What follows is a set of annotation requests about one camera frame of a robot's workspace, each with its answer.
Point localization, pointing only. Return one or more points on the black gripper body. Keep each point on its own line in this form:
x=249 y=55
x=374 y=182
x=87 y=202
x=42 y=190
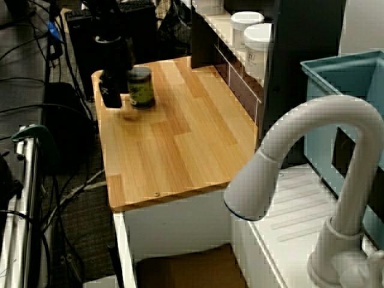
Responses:
x=114 y=57

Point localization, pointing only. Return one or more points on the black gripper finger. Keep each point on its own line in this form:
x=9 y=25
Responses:
x=111 y=93
x=124 y=82

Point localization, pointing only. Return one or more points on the green pea can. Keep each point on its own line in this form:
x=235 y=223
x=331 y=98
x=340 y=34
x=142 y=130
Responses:
x=142 y=90

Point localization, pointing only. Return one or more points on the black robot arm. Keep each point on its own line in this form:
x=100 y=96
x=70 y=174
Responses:
x=102 y=18

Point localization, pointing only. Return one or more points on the black equipment box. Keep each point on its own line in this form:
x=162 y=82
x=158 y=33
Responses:
x=79 y=54

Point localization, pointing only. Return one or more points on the blue tag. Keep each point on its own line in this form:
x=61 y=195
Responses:
x=54 y=31

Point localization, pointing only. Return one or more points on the green clamp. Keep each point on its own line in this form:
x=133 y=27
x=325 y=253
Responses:
x=30 y=129

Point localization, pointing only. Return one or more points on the brass counter screw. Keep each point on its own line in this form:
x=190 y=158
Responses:
x=157 y=194

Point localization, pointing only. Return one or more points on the cream hutch shelf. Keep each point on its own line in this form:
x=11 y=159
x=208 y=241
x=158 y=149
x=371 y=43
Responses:
x=222 y=28

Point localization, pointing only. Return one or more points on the silver aluminium extrusion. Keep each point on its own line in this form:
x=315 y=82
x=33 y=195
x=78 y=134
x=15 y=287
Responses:
x=27 y=195

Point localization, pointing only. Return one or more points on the white lidded jar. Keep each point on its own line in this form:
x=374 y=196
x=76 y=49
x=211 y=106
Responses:
x=246 y=21
x=258 y=39

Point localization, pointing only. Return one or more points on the white toy sink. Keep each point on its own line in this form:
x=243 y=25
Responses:
x=180 y=222

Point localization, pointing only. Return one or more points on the black hutch side panel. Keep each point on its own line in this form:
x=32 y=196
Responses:
x=300 y=30

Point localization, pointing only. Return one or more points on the grey toy faucet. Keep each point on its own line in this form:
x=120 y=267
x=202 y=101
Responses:
x=318 y=111

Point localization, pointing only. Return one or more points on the teal plastic bin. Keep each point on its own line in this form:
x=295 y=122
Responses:
x=330 y=81

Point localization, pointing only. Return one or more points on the black round mount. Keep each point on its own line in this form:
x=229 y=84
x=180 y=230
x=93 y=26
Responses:
x=7 y=186

